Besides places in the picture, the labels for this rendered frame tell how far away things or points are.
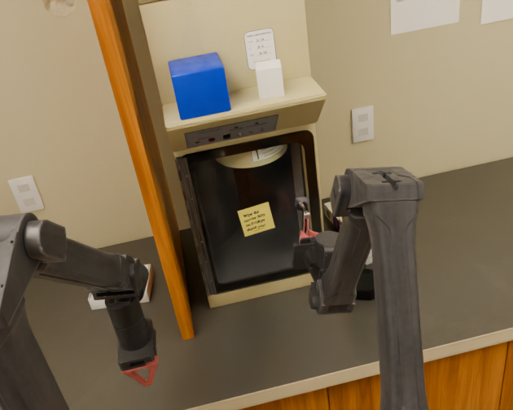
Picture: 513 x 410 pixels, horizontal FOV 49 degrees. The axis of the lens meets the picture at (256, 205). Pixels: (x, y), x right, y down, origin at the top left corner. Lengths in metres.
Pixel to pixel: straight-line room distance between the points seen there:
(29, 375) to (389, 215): 0.46
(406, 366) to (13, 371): 0.45
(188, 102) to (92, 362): 0.70
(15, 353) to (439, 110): 1.55
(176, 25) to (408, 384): 0.77
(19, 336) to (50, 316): 1.03
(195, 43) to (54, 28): 0.54
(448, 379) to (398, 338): 0.78
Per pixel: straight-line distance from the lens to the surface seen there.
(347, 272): 1.00
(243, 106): 1.12
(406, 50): 1.80
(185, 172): 1.26
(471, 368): 1.52
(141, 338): 1.07
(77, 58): 1.63
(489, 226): 1.74
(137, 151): 1.15
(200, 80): 1.08
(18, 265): 0.61
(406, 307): 0.74
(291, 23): 1.20
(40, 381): 0.68
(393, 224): 0.74
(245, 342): 1.40
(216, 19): 1.17
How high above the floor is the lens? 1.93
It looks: 32 degrees down
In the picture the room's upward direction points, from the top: 9 degrees counter-clockwise
